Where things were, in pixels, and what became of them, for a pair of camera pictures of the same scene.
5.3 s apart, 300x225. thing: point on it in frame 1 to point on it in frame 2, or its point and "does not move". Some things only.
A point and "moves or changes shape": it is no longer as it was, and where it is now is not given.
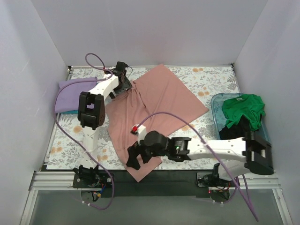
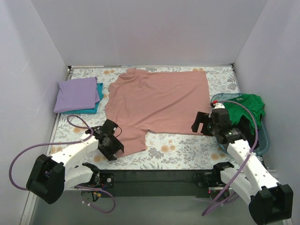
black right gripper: x=139 y=151 to x=204 y=124
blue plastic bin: x=219 y=117 does not move
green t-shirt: x=251 y=106 does not move
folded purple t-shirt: x=68 y=95 does not move
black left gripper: x=126 y=84 to x=108 y=146
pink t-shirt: x=157 y=102 moves or changes shape
